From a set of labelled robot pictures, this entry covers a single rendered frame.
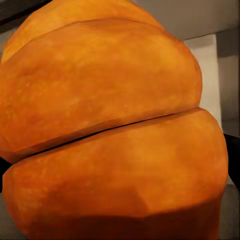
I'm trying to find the pumpkin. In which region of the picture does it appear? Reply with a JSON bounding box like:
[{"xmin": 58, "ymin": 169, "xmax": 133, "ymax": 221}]
[{"xmin": 0, "ymin": 0, "xmax": 229, "ymax": 240}]

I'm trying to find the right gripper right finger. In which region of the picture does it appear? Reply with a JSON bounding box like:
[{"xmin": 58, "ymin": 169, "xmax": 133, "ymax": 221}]
[{"xmin": 223, "ymin": 134, "xmax": 240, "ymax": 192}]

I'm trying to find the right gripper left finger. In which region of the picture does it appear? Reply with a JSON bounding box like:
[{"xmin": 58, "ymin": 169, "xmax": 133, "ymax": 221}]
[{"xmin": 0, "ymin": 156, "xmax": 12, "ymax": 193}]

